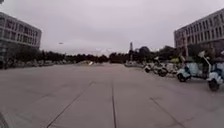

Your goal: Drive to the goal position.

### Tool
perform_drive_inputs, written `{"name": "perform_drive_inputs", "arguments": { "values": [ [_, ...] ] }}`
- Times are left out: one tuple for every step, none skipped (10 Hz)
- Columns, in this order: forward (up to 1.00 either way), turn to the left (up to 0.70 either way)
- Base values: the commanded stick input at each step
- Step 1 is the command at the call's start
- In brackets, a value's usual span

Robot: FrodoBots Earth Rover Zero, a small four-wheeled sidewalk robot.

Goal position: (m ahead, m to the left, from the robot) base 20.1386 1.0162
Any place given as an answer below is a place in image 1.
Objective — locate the grey paved plaza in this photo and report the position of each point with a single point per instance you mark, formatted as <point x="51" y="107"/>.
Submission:
<point x="100" y="96"/>

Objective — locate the row of parked scooters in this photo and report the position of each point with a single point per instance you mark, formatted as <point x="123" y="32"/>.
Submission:
<point x="186" y="71"/>

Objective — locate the row of trees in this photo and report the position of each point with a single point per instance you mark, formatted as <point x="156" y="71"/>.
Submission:
<point x="83" y="57"/>

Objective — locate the row of parked vehicles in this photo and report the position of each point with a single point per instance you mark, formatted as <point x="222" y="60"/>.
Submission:
<point x="30" y="63"/>

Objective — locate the grey multi-storey building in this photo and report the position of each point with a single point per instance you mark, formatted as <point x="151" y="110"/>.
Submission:
<point x="16" y="35"/>
<point x="203" y="31"/>

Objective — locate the tall narrow tower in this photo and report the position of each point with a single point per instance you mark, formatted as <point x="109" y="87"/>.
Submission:
<point x="131" y="50"/>

